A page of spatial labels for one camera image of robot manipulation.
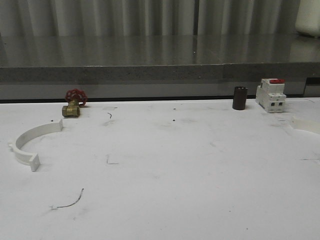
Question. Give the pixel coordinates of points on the white circuit breaker red switch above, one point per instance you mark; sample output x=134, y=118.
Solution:
x=270, y=95

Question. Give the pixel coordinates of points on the dark brown cylinder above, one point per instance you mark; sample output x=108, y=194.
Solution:
x=239, y=98

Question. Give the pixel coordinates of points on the grey stone counter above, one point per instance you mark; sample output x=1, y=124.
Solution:
x=40, y=69

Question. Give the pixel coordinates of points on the white container on counter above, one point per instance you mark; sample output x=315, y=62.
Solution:
x=308, y=18

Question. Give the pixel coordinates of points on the brass valve red handwheel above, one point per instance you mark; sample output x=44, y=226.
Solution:
x=75, y=98

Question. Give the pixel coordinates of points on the white half pipe clamp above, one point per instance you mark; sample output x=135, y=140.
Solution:
x=31, y=159

